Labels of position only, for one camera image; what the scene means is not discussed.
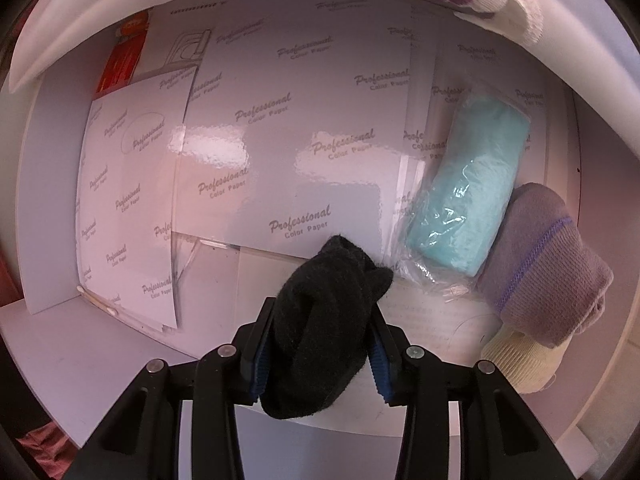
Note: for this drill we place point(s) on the red blanket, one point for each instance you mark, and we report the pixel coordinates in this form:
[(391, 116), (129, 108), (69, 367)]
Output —
[(45, 452)]

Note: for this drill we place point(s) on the teal sock in plastic bag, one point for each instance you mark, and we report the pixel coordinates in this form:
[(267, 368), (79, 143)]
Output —
[(470, 185)]

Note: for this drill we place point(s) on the purple sock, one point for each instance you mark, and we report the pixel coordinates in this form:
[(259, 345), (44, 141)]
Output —
[(545, 270)]

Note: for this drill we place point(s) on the small white printed paper sheet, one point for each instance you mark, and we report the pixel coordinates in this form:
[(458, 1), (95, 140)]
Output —
[(125, 185)]

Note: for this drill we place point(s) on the pale yellow sock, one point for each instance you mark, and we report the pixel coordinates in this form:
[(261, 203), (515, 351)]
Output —
[(520, 360)]

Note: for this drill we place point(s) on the red and white package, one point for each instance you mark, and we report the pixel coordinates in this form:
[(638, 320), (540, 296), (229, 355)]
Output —
[(122, 55)]

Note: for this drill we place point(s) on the large white printed paper sheet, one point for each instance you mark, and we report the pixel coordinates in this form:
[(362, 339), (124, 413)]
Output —
[(300, 110)]

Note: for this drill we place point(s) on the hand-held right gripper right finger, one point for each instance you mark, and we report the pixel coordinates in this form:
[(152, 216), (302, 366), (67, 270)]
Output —
[(382, 372)]

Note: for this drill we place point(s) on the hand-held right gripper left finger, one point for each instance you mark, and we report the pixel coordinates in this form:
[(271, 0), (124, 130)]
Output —
[(262, 370)]

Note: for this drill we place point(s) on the black sock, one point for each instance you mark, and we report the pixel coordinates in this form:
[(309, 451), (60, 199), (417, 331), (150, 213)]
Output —
[(320, 320)]

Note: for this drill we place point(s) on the cotton swab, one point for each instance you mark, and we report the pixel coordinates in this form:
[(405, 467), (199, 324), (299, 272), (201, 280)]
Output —
[(95, 299)]

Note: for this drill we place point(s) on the white paper-lined drawer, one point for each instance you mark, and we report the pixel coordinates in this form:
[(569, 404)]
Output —
[(125, 342)]

